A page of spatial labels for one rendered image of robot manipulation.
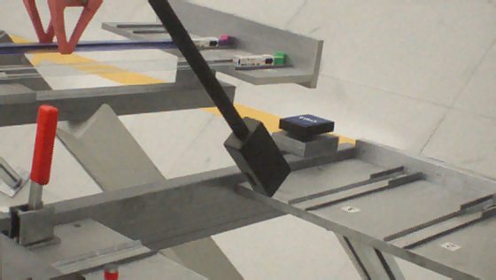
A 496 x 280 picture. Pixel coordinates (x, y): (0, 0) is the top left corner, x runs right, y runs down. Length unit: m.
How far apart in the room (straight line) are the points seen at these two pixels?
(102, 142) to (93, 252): 0.45
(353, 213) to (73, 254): 0.28
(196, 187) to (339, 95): 1.35
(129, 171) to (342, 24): 1.28
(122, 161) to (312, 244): 0.83
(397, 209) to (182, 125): 1.51
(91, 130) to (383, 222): 0.44
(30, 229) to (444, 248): 0.35
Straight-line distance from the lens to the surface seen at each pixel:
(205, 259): 1.30
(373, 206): 0.84
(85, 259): 0.66
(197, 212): 0.83
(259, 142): 0.46
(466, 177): 0.92
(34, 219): 0.68
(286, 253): 1.90
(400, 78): 2.12
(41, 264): 0.50
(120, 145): 1.13
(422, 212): 0.84
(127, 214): 0.77
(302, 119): 0.96
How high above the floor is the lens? 1.45
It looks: 42 degrees down
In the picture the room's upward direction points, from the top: 33 degrees counter-clockwise
